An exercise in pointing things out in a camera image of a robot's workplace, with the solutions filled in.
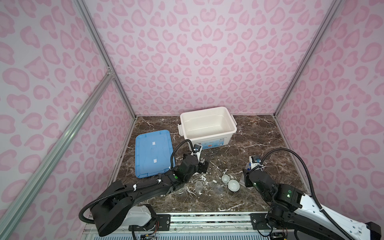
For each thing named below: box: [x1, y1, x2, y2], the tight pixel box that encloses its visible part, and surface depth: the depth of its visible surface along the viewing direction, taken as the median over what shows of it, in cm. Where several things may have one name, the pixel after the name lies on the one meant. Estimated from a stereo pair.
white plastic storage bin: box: [177, 106, 238, 150], surface depth 102 cm
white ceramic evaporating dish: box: [228, 179, 240, 192], surface depth 85 cm
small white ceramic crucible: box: [221, 174, 230, 183], surface depth 87 cm
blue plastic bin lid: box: [135, 129, 174, 179], surface depth 103 cm
